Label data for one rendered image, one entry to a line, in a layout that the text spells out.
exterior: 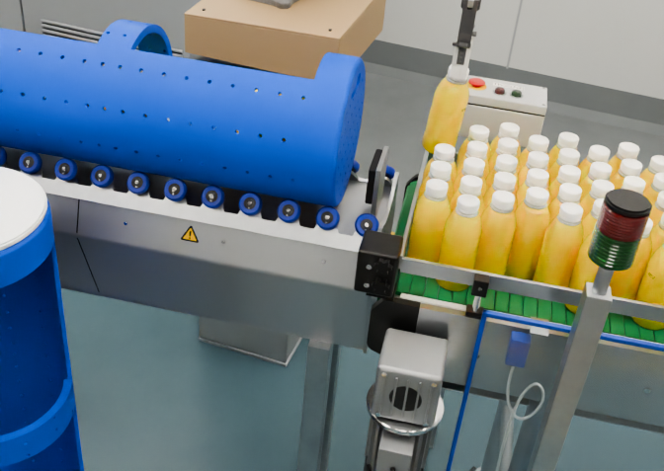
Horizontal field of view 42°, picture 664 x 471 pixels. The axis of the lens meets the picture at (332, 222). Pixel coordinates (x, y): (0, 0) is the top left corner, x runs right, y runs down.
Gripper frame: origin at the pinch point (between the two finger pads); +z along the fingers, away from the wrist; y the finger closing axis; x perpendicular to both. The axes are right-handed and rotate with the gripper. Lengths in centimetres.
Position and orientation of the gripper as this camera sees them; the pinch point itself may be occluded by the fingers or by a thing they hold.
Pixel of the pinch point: (460, 58)
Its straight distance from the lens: 163.6
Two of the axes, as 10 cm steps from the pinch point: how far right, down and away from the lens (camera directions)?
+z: -0.8, 8.2, 5.6
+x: 9.7, 1.8, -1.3
